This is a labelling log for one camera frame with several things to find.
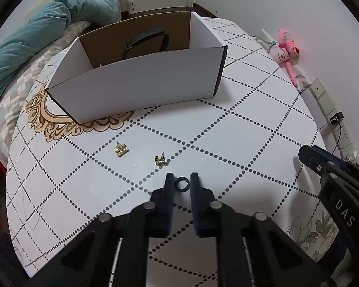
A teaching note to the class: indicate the gold earring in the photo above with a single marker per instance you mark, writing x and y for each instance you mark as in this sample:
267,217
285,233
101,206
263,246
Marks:
161,161
121,149

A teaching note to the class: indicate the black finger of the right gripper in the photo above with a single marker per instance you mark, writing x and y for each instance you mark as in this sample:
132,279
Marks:
321,162

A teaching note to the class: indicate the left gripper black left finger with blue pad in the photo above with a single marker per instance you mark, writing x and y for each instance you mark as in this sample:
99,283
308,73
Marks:
153,219

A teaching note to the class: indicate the teal duvet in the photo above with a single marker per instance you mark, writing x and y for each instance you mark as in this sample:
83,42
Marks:
47,26

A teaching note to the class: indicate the pink panther plush toy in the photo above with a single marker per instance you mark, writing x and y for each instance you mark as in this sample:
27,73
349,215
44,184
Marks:
283,51

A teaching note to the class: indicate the white power strip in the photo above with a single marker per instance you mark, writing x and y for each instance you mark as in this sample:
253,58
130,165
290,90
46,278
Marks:
330,121

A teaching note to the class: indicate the white cardboard box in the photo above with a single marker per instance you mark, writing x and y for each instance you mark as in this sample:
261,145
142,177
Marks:
138,63

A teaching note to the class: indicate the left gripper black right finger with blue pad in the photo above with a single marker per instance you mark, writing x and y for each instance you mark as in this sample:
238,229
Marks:
211,218

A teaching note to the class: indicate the checkered patterned pillow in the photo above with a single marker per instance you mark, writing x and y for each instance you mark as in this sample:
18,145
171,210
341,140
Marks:
15,95

